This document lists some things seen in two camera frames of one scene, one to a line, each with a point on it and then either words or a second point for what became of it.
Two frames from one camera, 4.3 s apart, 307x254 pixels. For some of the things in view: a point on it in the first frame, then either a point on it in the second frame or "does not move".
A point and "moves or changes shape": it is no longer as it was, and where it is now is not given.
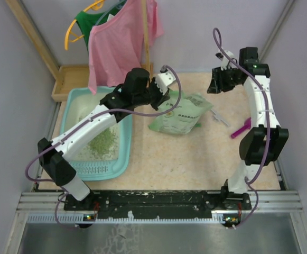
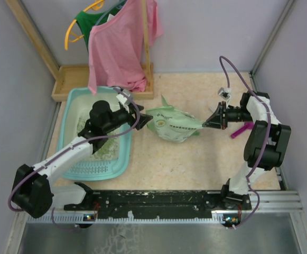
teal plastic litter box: [109, 157] does not move
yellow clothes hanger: [97, 6] does not move
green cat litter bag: [183, 118] moves or changes shape
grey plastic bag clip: [217, 117] moves or changes shape
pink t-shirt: [116, 44] does not move
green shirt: [87, 20] does not move
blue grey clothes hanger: [118, 5] does not move
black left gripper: [161, 98] → [132, 110]
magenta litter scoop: [247, 125] does not move
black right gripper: [217, 84] → [217, 120]
